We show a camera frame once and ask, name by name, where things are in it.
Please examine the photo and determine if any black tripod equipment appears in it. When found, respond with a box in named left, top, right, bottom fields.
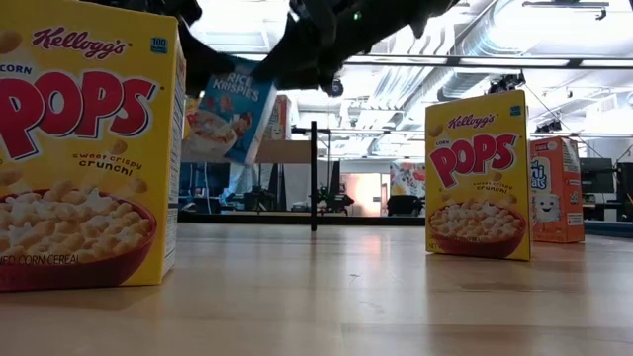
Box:
left=318, top=160, right=355, bottom=217

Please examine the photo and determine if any black computer monitor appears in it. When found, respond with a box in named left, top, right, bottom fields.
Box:
left=615, top=161, right=633, bottom=223
left=579, top=156, right=615, bottom=195

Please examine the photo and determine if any silver ceiling duct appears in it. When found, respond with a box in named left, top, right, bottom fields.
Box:
left=437, top=0, right=525, bottom=102

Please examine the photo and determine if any black ceiling camera rig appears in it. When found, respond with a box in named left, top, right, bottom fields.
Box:
left=487, top=72, right=526, bottom=96

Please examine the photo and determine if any floral patterned cloth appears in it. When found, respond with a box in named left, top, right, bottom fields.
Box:
left=389, top=161, right=427, bottom=198

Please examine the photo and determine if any orange Frosted Mini Wheats box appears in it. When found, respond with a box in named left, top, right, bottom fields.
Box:
left=261, top=94, right=293, bottom=141
left=528, top=135, right=586, bottom=244

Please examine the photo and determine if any black office chair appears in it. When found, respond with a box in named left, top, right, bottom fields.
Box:
left=386, top=195, right=426, bottom=218

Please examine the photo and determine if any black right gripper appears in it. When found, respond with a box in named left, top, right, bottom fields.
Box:
left=251, top=0, right=382, bottom=96

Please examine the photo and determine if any blue Rice Krispies cereal box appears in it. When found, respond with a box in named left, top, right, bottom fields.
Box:
left=181, top=56, right=278, bottom=167

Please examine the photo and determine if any black overhead light bar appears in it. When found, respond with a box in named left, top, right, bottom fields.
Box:
left=236, top=51, right=633, bottom=69

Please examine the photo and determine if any wooden shelf with black legs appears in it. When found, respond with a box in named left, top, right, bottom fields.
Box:
left=180, top=121, right=318, bottom=232

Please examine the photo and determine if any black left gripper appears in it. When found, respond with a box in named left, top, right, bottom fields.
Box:
left=142, top=0, right=236, bottom=98

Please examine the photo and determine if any yellow Corn Pops cereal box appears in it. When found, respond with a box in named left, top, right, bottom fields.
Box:
left=423, top=89, right=532, bottom=262
left=0, top=0, right=188, bottom=293
left=182, top=97, right=200, bottom=141

